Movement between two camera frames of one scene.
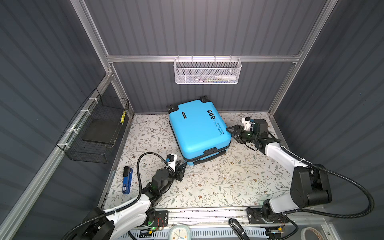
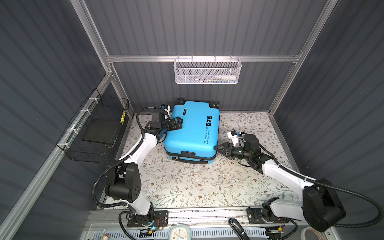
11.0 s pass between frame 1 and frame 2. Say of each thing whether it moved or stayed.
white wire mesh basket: stayed
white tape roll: stayed
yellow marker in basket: stayed
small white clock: stayed
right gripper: moved
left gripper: moved
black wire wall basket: stayed
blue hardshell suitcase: moved
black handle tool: stayed
